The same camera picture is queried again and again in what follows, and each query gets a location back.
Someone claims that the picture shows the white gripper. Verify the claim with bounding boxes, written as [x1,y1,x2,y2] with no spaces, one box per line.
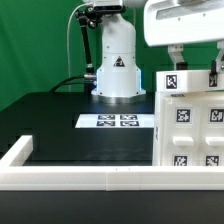
[144,0,224,74]

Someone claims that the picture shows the small white block with tag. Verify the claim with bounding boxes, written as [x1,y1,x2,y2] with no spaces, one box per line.
[156,70,224,93]

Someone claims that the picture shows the white cabinet door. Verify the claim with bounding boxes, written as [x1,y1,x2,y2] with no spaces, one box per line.
[164,98,201,166]
[201,97,224,167]

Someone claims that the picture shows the white cabinet body box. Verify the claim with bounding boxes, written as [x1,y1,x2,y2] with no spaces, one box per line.
[153,92,224,166]

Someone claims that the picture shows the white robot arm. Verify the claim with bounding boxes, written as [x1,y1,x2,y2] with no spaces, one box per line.
[83,0,224,103]

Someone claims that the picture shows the white flat top panel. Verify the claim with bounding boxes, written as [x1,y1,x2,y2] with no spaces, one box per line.
[75,114,154,128]

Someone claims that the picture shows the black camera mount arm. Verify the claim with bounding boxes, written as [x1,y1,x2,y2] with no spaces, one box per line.
[75,5,126,95]

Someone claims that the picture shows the white cable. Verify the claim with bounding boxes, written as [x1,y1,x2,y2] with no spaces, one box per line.
[66,3,88,94]

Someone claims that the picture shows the white U-shaped boundary frame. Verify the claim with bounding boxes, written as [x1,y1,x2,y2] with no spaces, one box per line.
[0,135,224,191]

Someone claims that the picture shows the black cable bundle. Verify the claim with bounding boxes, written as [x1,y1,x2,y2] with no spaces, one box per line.
[49,75,98,94]

